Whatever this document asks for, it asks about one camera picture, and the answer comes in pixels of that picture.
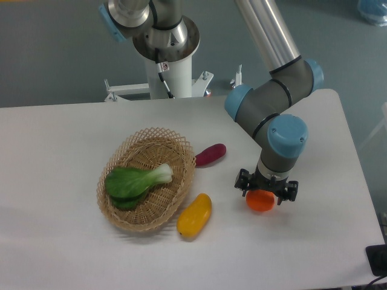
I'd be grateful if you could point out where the orange fruit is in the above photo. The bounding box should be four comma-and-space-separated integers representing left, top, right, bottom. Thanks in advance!
246, 190, 275, 212

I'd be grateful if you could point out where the black device bottom right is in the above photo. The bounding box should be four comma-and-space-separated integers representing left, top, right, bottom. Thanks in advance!
365, 244, 386, 276

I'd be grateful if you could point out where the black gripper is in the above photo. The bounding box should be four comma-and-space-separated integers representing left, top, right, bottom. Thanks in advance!
234, 159, 299, 205

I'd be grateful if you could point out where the blue object top right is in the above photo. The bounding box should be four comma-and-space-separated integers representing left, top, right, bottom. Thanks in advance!
357, 0, 386, 27

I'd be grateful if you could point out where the green bok choy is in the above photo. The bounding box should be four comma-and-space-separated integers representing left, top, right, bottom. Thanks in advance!
105, 164, 174, 210

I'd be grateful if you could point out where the woven wicker basket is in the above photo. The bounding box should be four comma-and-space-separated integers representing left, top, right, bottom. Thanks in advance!
97, 127, 196, 232

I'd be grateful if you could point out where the purple sweet potato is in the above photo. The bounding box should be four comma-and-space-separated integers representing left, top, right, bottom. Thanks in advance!
195, 143, 227, 167

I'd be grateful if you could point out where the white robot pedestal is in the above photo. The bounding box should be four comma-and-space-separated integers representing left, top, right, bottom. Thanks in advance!
104, 56, 214, 102

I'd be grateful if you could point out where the yellow mango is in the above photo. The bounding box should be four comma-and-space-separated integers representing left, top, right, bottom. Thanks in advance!
176, 193, 212, 239

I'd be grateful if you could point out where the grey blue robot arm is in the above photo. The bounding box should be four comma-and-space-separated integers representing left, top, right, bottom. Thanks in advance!
99, 1, 324, 202

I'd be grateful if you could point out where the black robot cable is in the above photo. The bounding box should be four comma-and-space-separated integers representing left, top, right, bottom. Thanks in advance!
154, 47, 175, 99

